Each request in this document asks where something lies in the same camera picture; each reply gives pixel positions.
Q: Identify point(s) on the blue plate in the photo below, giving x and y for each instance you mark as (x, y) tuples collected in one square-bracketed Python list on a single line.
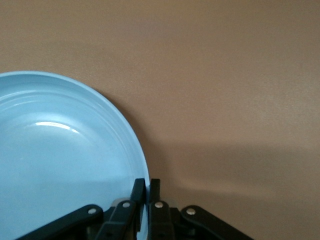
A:
[(62, 155)]

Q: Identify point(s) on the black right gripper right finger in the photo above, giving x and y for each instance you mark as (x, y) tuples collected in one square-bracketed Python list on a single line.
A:
[(160, 217)]

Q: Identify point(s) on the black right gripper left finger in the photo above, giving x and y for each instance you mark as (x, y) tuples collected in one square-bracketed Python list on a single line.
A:
[(123, 212)]

